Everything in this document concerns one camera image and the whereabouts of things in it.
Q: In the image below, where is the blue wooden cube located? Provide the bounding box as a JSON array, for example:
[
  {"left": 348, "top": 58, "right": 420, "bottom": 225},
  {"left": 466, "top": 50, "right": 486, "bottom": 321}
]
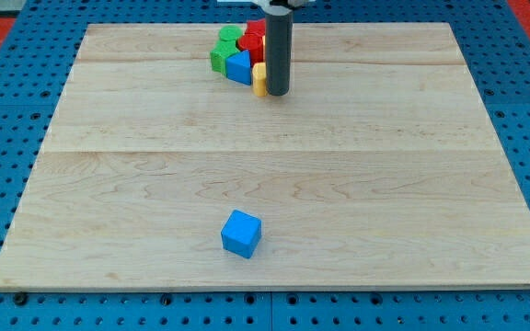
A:
[{"left": 221, "top": 210, "right": 262, "bottom": 258}]

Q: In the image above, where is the yellow rounded block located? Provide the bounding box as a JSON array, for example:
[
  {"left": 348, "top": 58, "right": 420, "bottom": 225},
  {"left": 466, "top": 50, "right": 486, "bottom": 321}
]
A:
[{"left": 251, "top": 63, "right": 268, "bottom": 97}]

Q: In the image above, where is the blue triangular block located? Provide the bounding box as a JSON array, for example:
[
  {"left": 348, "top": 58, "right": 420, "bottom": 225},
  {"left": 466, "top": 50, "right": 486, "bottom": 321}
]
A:
[{"left": 225, "top": 51, "right": 252, "bottom": 86}]

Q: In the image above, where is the light wooden board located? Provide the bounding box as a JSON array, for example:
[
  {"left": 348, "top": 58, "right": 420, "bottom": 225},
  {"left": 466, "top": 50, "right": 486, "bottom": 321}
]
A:
[{"left": 0, "top": 23, "right": 530, "bottom": 292}]

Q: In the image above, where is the red cylinder block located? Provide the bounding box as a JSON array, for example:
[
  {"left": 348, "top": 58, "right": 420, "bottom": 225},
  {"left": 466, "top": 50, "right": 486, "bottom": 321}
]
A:
[{"left": 236, "top": 34, "right": 264, "bottom": 66}]

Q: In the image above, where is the green star block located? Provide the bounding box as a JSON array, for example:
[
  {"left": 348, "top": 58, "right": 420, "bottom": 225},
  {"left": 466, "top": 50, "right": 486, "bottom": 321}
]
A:
[{"left": 210, "top": 40, "right": 240, "bottom": 76}]

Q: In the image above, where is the green cylinder block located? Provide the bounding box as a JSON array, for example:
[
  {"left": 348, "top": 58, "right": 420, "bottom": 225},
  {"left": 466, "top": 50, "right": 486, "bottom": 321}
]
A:
[{"left": 218, "top": 25, "right": 244, "bottom": 42}]

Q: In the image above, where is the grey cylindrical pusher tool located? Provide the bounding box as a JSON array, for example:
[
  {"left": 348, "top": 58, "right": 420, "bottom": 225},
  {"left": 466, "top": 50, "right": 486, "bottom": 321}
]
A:
[{"left": 265, "top": 6, "right": 293, "bottom": 96}]

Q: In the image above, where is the red block at back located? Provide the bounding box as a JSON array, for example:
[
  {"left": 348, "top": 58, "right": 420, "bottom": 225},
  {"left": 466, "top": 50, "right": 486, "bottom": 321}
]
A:
[{"left": 245, "top": 18, "right": 266, "bottom": 37}]

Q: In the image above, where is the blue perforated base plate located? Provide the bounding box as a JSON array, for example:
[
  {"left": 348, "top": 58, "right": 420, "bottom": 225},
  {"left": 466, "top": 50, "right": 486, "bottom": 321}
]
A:
[{"left": 0, "top": 1, "right": 530, "bottom": 330}]

